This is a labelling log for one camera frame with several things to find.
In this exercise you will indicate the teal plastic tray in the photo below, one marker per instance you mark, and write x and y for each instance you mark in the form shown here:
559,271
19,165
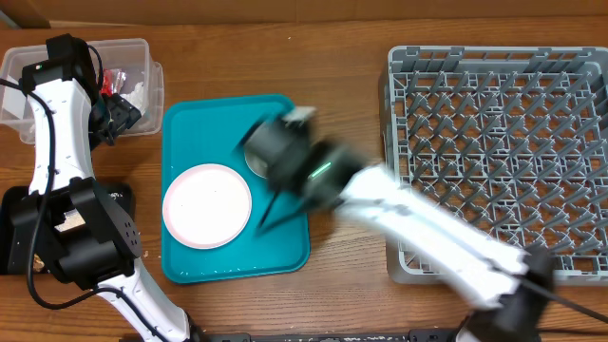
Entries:
209,131

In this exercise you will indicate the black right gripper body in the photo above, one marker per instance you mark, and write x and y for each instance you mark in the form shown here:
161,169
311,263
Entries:
278,167

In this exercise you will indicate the grey dishwasher rack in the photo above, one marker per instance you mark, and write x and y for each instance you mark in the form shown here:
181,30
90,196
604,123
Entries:
511,139

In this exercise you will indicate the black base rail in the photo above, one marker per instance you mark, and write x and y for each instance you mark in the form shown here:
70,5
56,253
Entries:
416,335

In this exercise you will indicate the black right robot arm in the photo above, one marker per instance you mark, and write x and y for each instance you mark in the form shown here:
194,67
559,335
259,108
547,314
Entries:
506,286

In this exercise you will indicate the black plastic tray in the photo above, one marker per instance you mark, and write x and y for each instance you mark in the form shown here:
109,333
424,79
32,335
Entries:
7,228

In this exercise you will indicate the large white plate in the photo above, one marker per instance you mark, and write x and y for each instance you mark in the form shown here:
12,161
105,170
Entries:
207,206

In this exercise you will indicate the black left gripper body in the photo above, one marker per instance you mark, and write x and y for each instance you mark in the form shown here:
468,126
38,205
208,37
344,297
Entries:
110,116

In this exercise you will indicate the brown cardboard backdrop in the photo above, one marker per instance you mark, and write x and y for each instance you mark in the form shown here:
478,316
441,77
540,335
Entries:
44,13

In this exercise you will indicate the red snack wrapper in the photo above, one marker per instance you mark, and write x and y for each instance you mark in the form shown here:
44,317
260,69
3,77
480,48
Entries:
113,81

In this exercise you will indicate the clear plastic bin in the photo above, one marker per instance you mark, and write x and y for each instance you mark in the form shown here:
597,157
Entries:
131,55

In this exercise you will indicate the grey metal bowl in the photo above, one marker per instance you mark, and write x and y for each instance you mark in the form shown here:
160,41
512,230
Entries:
254,164

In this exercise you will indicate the white napkin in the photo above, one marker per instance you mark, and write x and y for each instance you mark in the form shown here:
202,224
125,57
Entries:
135,97

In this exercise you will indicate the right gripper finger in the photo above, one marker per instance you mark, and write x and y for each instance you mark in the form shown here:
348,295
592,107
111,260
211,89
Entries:
268,226
268,209

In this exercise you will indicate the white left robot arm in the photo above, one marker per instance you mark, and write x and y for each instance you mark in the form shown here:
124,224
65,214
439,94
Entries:
70,237

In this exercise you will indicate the brown food scrap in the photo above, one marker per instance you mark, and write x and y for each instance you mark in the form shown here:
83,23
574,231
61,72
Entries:
38,265

